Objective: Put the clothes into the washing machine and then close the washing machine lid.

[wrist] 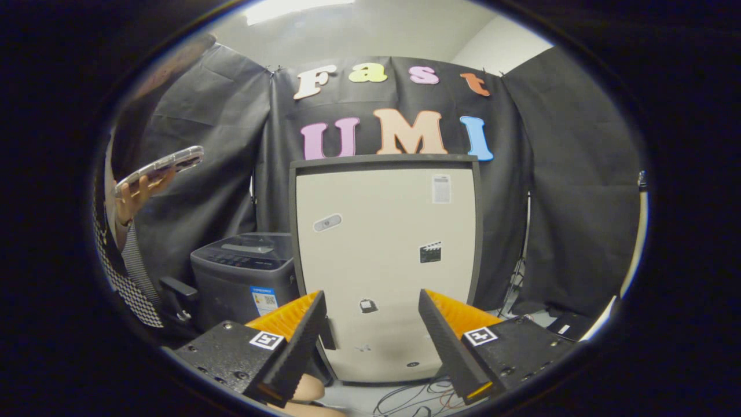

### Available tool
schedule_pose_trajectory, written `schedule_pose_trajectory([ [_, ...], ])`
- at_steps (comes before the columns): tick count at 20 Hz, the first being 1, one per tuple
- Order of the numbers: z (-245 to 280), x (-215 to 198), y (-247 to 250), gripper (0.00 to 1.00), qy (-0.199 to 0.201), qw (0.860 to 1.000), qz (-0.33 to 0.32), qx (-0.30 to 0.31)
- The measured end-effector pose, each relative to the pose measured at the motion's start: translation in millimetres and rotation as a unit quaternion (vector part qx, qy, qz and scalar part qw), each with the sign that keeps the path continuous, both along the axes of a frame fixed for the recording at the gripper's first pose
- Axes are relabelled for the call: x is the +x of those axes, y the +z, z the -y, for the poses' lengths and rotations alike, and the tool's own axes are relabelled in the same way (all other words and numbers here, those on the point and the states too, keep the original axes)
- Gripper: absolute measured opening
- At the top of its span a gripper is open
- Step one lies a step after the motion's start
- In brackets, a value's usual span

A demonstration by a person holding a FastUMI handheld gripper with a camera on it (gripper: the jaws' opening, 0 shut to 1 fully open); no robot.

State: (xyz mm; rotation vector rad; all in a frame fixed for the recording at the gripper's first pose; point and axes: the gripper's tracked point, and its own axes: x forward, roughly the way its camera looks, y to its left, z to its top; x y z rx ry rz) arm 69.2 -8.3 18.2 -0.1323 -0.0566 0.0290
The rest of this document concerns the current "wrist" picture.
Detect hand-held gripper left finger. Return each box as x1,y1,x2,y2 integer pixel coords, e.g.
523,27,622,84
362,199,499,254
174,291,328,409

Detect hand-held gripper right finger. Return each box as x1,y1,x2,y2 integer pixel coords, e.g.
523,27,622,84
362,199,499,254
418,288,575,405

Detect grey washing machine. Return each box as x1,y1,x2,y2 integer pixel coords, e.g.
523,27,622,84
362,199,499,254
190,233,302,331

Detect thin tripod stand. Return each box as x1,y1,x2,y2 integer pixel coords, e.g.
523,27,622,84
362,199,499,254
498,191,533,316

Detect black box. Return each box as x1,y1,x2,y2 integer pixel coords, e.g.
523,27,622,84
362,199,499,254
544,310,603,342

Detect black chair armrest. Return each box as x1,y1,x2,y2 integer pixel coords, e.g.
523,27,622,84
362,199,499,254
159,276,200,322

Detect black backdrop cloth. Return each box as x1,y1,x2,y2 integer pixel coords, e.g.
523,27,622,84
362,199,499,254
110,43,643,316

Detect spotted phone in clear case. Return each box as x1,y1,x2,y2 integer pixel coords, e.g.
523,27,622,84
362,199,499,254
113,145,205,197

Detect black floor cables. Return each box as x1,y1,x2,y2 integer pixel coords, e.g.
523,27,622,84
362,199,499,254
373,376,464,417

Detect beige cabinet with dark frame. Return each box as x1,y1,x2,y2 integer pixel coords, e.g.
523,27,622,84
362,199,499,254
288,153,484,386

